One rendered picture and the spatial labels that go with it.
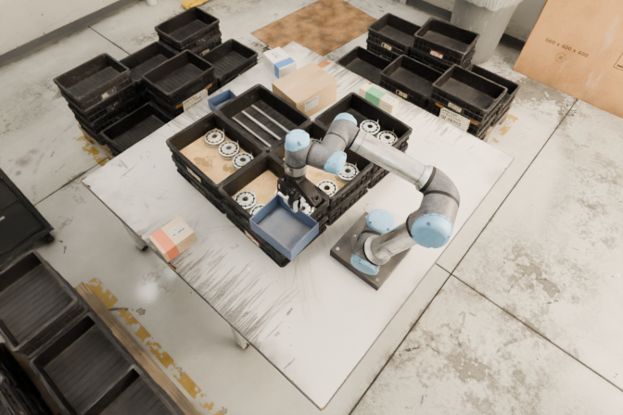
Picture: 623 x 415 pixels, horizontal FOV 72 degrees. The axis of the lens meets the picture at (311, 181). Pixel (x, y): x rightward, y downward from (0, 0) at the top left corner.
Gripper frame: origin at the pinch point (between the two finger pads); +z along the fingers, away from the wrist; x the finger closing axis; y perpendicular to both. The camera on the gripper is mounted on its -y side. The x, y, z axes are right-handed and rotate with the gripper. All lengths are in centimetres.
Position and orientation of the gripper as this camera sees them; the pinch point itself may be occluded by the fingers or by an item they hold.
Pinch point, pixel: (298, 210)
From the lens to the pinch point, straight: 158.0
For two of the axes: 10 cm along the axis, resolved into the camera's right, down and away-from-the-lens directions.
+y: -7.4, -5.3, 4.1
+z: -0.7, 6.6, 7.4
